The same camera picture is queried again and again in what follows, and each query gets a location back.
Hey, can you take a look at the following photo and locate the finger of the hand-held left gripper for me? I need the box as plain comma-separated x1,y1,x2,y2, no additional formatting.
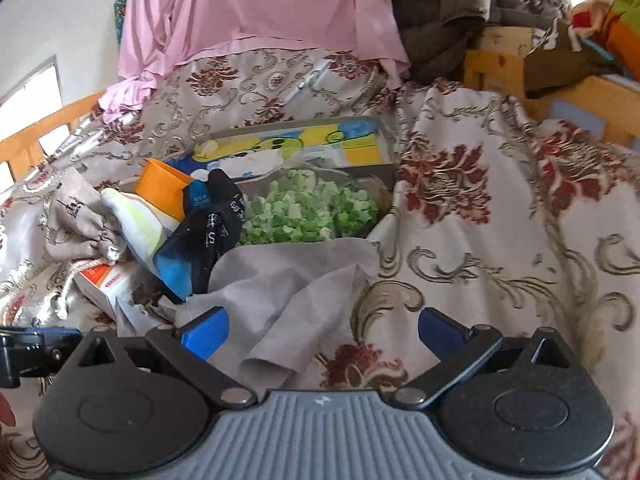
0,327,83,389

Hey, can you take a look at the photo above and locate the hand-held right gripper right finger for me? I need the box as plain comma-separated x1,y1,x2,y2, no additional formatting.
394,306,576,409

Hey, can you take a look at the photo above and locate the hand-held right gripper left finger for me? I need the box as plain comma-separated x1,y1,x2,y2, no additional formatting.
75,306,257,407

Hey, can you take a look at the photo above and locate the yellow striped white cloth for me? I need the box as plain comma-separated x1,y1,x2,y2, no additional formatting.
100,187,181,273

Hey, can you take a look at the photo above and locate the grey storage box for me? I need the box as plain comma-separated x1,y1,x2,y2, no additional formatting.
120,115,398,241

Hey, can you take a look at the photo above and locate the white crumpled wrapper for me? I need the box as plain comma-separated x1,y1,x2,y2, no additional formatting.
115,295,176,337

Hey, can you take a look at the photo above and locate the orange white carton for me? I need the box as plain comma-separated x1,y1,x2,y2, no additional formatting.
75,260,166,316

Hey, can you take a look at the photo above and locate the floral printed blanket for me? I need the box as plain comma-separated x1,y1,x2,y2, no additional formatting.
0,47,640,480

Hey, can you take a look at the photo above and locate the black blue sock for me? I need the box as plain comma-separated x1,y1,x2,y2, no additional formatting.
152,169,246,301

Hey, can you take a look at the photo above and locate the grey cloth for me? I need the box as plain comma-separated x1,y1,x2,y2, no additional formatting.
175,237,381,386

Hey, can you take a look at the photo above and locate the green white fluffy cloth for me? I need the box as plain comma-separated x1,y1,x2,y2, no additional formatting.
235,167,383,247

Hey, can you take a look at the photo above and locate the orange plastic container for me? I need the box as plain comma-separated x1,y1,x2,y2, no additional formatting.
135,158,196,221

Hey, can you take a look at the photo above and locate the cartoon printed box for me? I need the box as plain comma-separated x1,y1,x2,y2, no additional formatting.
192,122,393,181

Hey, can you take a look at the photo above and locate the window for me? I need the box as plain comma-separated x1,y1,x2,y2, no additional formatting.
0,57,63,181

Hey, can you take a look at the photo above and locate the brown cloth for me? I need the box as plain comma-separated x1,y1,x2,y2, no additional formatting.
522,20,621,98

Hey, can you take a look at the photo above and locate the olive quilted jacket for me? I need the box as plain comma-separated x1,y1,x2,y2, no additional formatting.
387,0,573,83

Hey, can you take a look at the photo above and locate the pink cloth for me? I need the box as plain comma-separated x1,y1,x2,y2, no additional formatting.
97,0,433,123

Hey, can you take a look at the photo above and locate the colourful blanket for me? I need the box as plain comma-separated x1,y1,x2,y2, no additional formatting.
570,0,640,78

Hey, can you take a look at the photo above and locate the beige drawstring bag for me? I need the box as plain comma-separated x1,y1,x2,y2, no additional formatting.
42,167,123,263

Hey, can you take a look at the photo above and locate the wooden bed rail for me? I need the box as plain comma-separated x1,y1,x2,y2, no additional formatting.
0,90,108,168

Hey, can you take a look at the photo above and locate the wooden bed frame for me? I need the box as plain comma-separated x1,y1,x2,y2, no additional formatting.
462,25,640,148

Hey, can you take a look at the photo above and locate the teal wall poster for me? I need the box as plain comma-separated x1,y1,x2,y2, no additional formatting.
114,0,130,41

